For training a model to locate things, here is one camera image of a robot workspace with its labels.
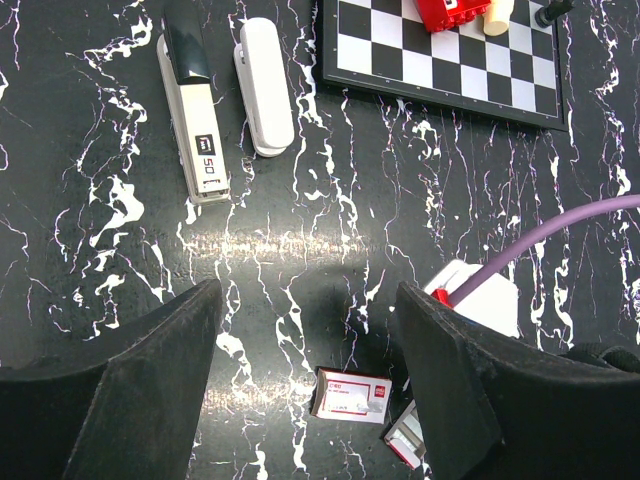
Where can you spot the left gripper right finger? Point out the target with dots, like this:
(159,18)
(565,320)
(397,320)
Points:
(493,407)

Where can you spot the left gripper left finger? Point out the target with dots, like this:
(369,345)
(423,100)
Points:
(125,405)

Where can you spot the red white staple box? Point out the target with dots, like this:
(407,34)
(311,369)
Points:
(351,397)

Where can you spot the grey metal stapler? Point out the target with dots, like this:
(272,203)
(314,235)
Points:
(187,82)

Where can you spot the white plastic stapler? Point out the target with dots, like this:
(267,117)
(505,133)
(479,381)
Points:
(260,69)

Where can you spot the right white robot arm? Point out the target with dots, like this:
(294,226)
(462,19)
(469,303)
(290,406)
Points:
(602,355)

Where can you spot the black white chessboard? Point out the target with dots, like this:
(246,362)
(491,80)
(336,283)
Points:
(382,47)

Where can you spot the cream toy microphone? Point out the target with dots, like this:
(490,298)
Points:
(497,16)

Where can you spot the black chess pawn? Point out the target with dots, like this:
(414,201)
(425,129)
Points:
(547,15)

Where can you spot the red toy brick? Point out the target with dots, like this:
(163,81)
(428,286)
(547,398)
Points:
(441,15)

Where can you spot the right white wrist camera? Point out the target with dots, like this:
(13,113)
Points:
(494,304)

